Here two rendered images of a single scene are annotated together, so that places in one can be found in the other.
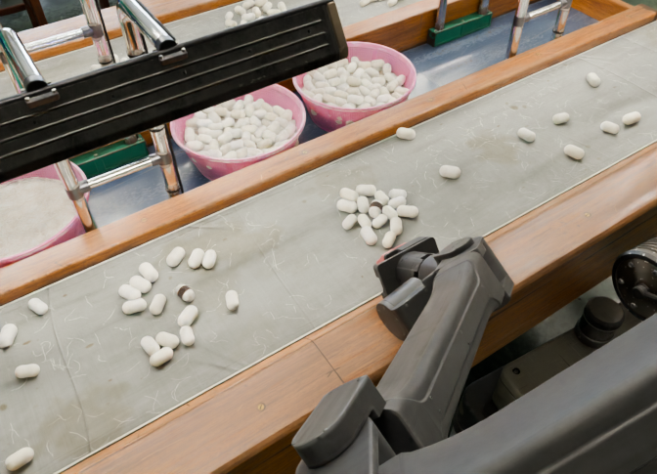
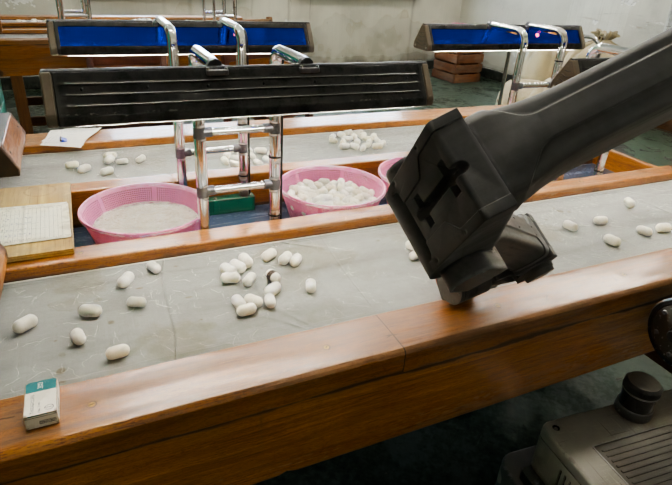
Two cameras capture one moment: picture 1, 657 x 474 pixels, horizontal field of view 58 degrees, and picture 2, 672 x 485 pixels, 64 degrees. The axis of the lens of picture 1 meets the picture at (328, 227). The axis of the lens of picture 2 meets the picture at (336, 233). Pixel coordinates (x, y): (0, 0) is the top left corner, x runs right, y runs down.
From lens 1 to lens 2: 0.33 m
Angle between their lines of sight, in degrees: 20
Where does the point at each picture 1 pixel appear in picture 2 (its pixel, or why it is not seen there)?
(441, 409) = not seen: hidden behind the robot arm
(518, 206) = (562, 267)
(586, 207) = (622, 270)
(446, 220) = not seen: hidden behind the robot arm
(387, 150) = not seen: hidden behind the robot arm
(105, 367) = (198, 311)
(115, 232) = (224, 232)
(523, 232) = (566, 277)
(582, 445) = (606, 75)
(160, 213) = (262, 227)
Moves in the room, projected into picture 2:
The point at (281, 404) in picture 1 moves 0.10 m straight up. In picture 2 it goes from (344, 348) to (348, 290)
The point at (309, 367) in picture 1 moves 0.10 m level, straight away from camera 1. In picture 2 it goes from (371, 330) to (372, 294)
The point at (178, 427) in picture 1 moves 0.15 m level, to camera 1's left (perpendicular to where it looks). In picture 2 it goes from (254, 348) to (154, 334)
